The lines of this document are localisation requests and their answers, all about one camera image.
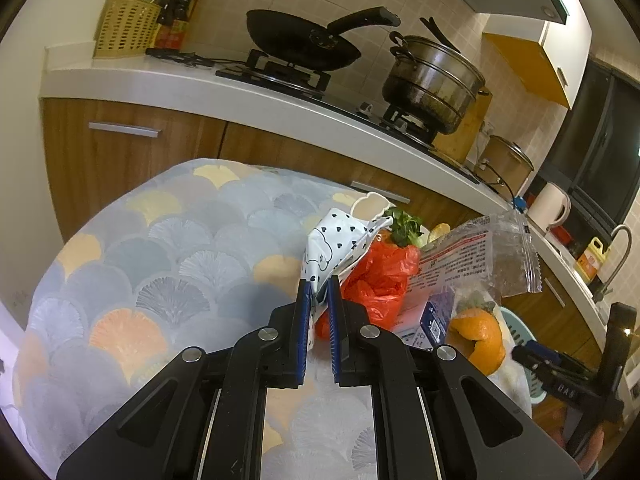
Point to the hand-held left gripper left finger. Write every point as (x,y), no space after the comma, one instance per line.
(301,330)

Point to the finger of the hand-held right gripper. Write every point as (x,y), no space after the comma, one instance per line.
(552,351)
(535,360)

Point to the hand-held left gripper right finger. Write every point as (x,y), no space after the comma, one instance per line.
(334,330)

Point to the light blue perforated basket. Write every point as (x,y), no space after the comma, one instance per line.
(520,325)

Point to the red plastic bag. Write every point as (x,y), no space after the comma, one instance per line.
(385,270)

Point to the white heart print bag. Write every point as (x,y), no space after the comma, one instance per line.
(340,240)

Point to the blue and white carton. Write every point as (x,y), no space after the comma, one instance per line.
(435,315)

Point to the green leafy vegetable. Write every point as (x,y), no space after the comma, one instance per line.
(405,227)

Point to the red and white wrapper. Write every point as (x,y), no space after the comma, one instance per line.
(370,207)

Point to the pale yellow peel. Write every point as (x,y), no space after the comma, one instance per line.
(440,232)

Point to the person's right hand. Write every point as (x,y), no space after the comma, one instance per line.
(592,452)

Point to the steel faucet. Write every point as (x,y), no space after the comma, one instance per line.
(602,290)

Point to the orange peel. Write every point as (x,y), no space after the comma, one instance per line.
(475,340)

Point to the yellow detergent bottle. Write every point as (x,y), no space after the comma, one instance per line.
(590,260)

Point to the clear printed plastic wrapper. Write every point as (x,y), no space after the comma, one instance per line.
(470,255)

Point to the white electric kettle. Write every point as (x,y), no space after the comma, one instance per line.
(547,205)

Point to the small blue object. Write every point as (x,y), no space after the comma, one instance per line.
(520,203)

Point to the scallop print tablecloth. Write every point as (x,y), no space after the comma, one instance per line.
(150,260)

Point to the beige rice cooker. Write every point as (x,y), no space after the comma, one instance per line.
(505,160)

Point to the dark window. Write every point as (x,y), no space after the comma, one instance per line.
(600,135)

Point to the black gas stove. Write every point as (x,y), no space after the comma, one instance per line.
(347,105)

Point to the wooden base cabinet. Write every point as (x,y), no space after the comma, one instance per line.
(150,160)

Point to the wooden cutting board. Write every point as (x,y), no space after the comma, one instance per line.
(465,135)

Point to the steel steamer pot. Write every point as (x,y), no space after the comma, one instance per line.
(430,80)

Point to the black frying pan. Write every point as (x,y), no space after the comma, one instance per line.
(295,40)

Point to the black utensil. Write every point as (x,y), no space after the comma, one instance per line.
(170,54)

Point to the black spatula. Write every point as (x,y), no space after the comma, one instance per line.
(437,32)

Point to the yellow utensil basket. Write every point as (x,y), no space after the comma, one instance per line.
(125,30)

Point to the dark sauce bottle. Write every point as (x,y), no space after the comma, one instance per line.
(170,5)

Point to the white and orange wall cabinet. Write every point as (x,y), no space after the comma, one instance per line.
(530,60)

